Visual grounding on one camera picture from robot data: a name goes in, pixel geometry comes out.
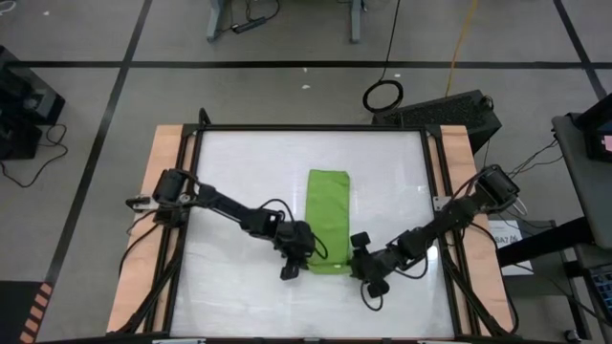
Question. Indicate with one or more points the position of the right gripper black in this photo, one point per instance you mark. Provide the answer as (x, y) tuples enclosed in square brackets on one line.
[(375, 263)]

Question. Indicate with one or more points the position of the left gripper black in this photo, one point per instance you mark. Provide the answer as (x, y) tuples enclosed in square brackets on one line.
[(296, 241)]

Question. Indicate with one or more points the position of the green microfibre towel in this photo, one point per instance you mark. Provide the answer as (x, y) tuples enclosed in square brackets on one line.
[(327, 215)]

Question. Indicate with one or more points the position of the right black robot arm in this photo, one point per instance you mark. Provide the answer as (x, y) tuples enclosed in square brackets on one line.
[(449, 217)]

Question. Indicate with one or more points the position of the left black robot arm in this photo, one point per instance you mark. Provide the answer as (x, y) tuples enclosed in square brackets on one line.
[(225, 205)]

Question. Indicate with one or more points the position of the white paper sheet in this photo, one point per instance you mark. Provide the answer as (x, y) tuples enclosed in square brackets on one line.
[(507, 229)]

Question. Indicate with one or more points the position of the light wooden side board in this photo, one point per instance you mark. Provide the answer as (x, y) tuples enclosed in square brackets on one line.
[(456, 148), (165, 148)]

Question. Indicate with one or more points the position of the black computer case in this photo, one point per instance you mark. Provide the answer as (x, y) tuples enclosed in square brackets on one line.
[(440, 114)]

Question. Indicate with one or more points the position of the black stand beam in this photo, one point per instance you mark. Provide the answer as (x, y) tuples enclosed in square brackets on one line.
[(545, 241)]

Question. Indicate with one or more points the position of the grey desk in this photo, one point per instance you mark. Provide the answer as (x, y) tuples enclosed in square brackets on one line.
[(590, 191)]

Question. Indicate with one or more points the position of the black keyboard device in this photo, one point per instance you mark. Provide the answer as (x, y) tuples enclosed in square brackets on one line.
[(602, 286)]

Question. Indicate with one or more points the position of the grey desk leg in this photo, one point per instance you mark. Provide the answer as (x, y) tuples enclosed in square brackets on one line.
[(356, 24), (217, 21)]

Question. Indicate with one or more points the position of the black power strip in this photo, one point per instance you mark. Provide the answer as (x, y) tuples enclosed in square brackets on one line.
[(248, 25)]

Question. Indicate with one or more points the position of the black monitor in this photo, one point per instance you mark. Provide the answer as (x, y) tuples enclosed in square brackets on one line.
[(597, 124)]

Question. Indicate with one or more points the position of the black equipment cart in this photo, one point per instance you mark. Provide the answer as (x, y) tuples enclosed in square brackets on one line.
[(24, 95)]

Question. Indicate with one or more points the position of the black table frame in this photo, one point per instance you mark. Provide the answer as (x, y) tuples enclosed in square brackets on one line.
[(311, 127)]

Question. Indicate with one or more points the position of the small black post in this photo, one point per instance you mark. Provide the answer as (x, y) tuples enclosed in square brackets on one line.
[(204, 118)]

